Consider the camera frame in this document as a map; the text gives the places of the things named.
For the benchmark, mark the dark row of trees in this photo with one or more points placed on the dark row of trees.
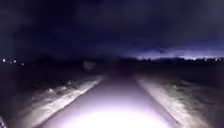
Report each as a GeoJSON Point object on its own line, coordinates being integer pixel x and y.
{"type": "Point", "coordinates": [173, 60]}

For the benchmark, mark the pale grass verge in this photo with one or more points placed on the pale grass verge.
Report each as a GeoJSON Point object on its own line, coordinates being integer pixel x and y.
{"type": "Point", "coordinates": [50, 96]}
{"type": "Point", "coordinates": [186, 96]}

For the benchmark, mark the dark asphalt path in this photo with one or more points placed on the dark asphalt path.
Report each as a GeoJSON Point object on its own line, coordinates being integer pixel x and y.
{"type": "Point", "coordinates": [116, 96]}

